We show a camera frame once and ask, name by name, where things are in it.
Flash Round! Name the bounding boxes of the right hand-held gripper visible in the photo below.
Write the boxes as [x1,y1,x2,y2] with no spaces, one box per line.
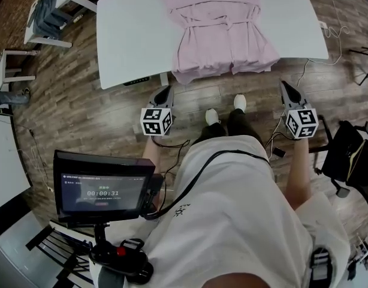
[279,80,319,140]

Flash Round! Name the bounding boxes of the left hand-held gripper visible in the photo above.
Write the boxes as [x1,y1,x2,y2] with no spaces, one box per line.
[140,85,176,136]

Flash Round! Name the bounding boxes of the pink robe garment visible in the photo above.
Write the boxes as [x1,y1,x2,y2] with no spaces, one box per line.
[162,0,280,85]

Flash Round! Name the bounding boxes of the person's right forearm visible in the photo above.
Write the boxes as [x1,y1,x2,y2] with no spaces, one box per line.
[284,138,312,211]

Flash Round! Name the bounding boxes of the person's left forearm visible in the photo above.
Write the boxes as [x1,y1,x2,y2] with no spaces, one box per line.
[141,135,164,163]

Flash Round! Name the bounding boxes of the black under-table control box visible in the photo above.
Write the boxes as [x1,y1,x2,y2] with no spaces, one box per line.
[123,76,150,86]

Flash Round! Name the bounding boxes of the person's right white shoe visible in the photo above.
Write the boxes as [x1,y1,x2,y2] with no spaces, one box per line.
[233,94,248,111]

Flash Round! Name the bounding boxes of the person's dark trousers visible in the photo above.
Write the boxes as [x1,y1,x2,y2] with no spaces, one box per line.
[198,108,264,145]

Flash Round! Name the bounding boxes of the large white table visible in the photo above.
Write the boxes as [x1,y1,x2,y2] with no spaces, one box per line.
[95,0,330,90]

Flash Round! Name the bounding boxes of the black office chair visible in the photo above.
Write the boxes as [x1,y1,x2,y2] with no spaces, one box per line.
[309,115,368,212]

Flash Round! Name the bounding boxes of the black folding chair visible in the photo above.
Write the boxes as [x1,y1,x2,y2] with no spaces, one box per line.
[348,30,368,86]

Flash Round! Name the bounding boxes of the black bag yellow trim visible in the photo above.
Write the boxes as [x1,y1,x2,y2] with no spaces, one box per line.
[345,138,368,188]

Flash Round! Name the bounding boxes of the black monitor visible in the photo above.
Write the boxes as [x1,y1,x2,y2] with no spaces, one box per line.
[53,149,167,223]

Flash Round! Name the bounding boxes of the person's white t-shirt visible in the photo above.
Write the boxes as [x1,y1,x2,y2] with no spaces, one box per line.
[89,134,351,288]

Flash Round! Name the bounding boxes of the grey garment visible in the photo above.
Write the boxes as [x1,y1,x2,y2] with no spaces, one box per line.
[28,0,74,38]

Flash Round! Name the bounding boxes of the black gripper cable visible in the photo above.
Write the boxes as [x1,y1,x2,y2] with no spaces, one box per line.
[263,112,289,158]
[150,136,191,176]

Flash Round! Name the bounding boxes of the black chest cable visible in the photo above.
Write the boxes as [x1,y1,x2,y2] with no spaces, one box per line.
[143,150,270,221]

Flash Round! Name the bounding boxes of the white extension cable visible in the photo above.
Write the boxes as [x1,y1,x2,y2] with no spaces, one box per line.
[296,0,351,86]

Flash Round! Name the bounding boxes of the thin white cable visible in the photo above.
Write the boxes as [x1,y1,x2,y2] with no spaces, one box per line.
[14,124,55,193]

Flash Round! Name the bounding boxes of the black monitor mount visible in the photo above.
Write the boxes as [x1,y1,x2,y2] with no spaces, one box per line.
[89,222,155,284]

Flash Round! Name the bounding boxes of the grey harness strap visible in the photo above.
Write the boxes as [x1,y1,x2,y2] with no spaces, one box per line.
[98,265,125,288]
[308,247,334,288]

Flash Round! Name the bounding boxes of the black metal frame chair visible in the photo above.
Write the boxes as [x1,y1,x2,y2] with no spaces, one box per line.
[25,225,96,288]

